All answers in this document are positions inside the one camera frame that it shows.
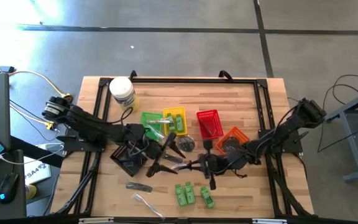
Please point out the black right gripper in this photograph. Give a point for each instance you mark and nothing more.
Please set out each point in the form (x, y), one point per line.
(216, 163)

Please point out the black shower cap bag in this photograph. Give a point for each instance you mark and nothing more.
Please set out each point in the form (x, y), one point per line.
(186, 143)
(230, 144)

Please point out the black side desk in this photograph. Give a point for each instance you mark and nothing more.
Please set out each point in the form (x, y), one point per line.
(17, 211)

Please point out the silver aluminium bar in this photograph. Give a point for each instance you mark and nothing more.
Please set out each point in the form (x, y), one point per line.
(96, 221)
(269, 221)

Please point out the green plastic basket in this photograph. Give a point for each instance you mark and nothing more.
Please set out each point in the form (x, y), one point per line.
(146, 116)

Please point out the black plastic basket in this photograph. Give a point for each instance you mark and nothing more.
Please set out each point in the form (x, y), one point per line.
(126, 169)

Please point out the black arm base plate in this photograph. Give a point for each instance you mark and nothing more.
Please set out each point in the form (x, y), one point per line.
(292, 147)
(73, 147)

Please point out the yellow plastic basket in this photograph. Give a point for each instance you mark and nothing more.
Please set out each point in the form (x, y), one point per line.
(175, 110)

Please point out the white printed box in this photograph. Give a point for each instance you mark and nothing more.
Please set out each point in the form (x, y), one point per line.
(36, 171)

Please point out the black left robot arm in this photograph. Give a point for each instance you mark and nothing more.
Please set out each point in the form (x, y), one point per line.
(85, 124)

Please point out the orange plastic basket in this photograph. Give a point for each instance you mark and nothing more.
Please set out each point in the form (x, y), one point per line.
(238, 133)

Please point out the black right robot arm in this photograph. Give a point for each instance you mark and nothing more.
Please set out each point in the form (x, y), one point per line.
(291, 124)

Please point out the yellow Lysol wipes canister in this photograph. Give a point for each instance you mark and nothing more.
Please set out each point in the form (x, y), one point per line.
(124, 95)

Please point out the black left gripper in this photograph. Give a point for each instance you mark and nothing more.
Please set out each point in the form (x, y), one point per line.
(160, 152)

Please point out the red toothbrush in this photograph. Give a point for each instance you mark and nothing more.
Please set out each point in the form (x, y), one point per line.
(159, 121)

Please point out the red plastic basket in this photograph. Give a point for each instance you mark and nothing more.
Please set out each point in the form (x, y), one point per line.
(210, 115)

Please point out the black computer mouse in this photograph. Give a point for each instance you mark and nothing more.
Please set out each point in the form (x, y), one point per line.
(8, 187)

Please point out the green travel shampoo bottle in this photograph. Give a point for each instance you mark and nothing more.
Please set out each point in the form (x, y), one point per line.
(189, 193)
(180, 123)
(181, 195)
(207, 197)
(170, 122)

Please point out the blue-grey metal table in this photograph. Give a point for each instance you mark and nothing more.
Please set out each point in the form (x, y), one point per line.
(353, 140)

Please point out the small yellow container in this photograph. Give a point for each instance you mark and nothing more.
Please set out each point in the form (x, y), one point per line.
(30, 191)

